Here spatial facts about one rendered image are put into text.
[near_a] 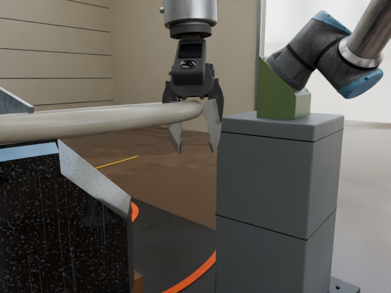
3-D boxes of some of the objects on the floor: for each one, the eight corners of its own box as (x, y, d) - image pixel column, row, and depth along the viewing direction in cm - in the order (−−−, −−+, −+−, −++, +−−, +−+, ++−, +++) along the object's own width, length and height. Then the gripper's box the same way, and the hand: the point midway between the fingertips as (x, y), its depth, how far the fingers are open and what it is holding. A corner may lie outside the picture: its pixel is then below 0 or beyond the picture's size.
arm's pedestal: (251, 257, 194) (256, 108, 177) (343, 289, 164) (360, 114, 147) (198, 303, 155) (199, 117, 138) (308, 356, 125) (325, 127, 108)
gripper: (226, 31, 62) (231, 146, 65) (160, 36, 63) (168, 149, 66) (226, 21, 54) (231, 154, 57) (150, 27, 55) (159, 156, 58)
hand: (195, 146), depth 58 cm, fingers closed on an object, 5 cm apart
